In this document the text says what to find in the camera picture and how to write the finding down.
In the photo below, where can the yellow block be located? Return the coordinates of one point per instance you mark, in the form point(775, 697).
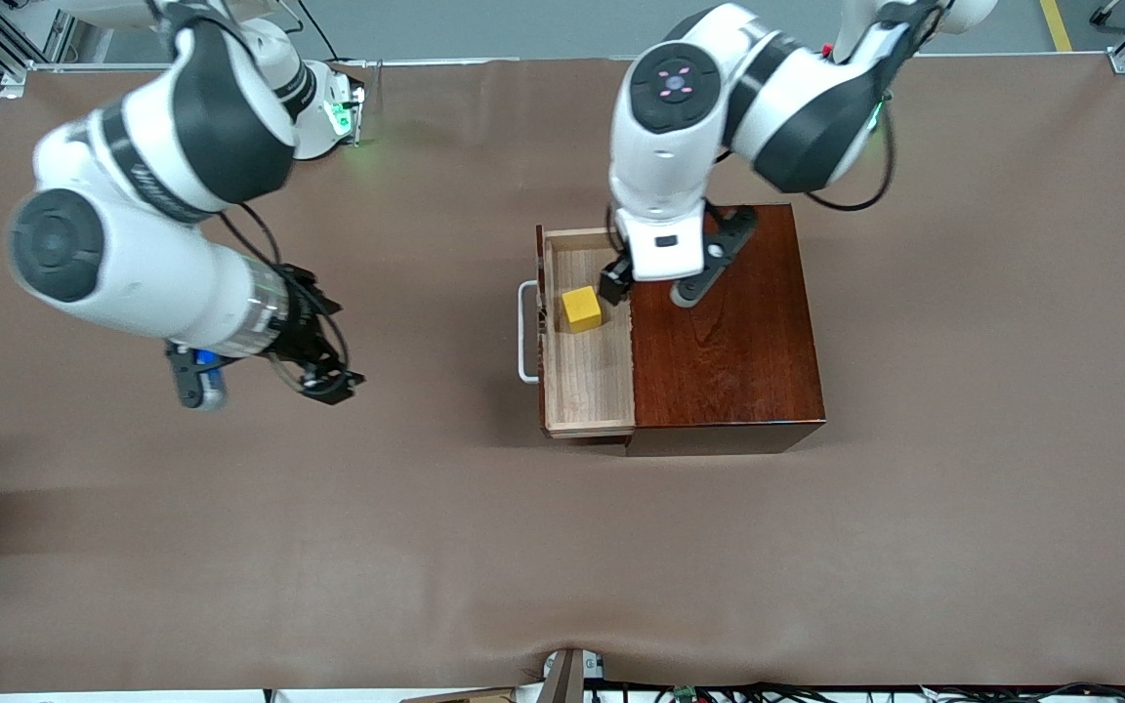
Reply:
point(582, 310)

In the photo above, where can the brown table cover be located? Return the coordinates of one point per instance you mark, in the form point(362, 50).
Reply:
point(426, 537)

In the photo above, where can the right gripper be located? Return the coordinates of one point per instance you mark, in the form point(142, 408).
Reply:
point(303, 325)

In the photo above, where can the black caster wheel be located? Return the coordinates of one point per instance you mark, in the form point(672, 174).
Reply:
point(1106, 12)

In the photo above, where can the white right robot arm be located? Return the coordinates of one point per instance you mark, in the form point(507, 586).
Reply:
point(133, 264)

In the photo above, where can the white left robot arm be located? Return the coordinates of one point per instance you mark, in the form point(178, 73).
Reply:
point(665, 146)

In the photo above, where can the dark wooden drawer cabinet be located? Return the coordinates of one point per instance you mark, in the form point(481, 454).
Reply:
point(738, 361)

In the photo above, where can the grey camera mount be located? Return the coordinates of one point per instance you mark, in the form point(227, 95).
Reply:
point(567, 679)

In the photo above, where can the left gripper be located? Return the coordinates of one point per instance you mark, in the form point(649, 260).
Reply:
point(615, 280)

